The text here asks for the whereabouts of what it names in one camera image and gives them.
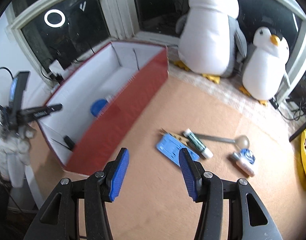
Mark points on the green white tube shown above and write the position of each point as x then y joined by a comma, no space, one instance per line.
198,144

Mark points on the light blue plastic plate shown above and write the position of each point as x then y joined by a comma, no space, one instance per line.
169,146

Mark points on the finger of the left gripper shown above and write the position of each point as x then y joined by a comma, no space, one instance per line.
45,110

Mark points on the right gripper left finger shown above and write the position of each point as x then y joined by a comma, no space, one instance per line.
116,174

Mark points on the black small power strip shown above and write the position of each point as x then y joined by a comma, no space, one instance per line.
274,103

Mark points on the pink white small bottle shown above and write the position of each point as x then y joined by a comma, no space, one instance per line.
243,164

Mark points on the white power adapter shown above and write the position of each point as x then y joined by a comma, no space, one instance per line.
56,68

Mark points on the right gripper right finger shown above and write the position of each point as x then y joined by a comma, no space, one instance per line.
191,175

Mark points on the blue clear small bottle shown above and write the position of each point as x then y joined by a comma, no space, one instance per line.
247,155

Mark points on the wooden clothespin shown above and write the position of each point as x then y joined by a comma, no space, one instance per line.
180,138

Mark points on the large plush penguin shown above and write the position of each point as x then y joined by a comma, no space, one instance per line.
211,41

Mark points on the red cardboard box white inside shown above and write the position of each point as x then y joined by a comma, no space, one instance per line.
131,71

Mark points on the black cylinder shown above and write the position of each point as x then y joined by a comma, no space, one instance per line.
70,144

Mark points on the blue round lid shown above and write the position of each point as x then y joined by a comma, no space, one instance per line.
97,106

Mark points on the metal spoon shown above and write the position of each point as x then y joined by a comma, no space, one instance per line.
241,142

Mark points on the white patterned lighter case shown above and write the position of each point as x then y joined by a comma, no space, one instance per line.
109,98

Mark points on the small plush penguin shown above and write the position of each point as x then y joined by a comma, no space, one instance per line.
265,66

